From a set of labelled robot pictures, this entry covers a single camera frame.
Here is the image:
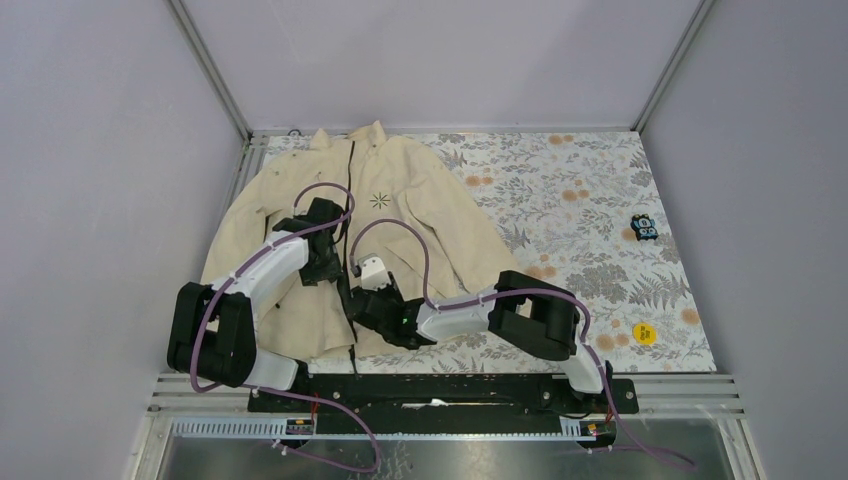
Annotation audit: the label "cream zip-up jacket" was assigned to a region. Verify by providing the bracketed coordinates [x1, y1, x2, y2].
[201, 124, 528, 372]

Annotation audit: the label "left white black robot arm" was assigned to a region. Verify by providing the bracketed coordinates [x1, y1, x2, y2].
[166, 198, 350, 411]

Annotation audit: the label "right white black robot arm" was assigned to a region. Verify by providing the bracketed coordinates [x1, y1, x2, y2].
[337, 270, 614, 412]

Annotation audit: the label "floral patterned table cloth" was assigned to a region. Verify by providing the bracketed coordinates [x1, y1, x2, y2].
[264, 133, 715, 373]

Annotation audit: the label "yellow round sticker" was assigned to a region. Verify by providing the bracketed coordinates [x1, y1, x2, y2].
[632, 322, 658, 345]

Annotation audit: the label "small blue black toy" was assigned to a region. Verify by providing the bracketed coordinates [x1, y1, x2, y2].
[630, 214, 659, 241]

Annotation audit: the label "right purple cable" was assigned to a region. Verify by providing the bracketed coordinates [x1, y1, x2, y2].
[349, 218, 700, 473]

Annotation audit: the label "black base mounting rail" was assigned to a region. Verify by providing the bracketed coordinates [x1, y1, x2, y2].
[247, 373, 640, 435]

